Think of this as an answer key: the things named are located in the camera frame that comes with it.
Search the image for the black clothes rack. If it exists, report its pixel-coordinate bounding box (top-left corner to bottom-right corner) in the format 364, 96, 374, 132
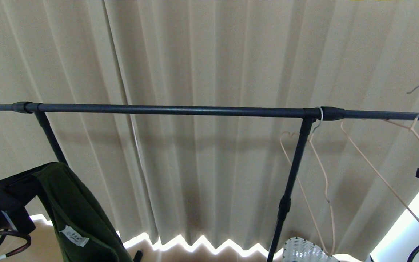
0, 101, 419, 262

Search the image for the green long-sleeved shirt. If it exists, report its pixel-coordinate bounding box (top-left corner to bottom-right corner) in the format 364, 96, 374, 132
31, 162, 134, 262

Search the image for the white laundry basket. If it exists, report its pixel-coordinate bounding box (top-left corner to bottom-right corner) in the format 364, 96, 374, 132
282, 237, 341, 262

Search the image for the pink clothes hanger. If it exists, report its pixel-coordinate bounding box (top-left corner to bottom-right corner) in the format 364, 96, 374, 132
279, 119, 337, 255
340, 84, 419, 249

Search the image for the beige curtain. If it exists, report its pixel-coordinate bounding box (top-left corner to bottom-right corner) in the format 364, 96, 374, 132
0, 0, 419, 261

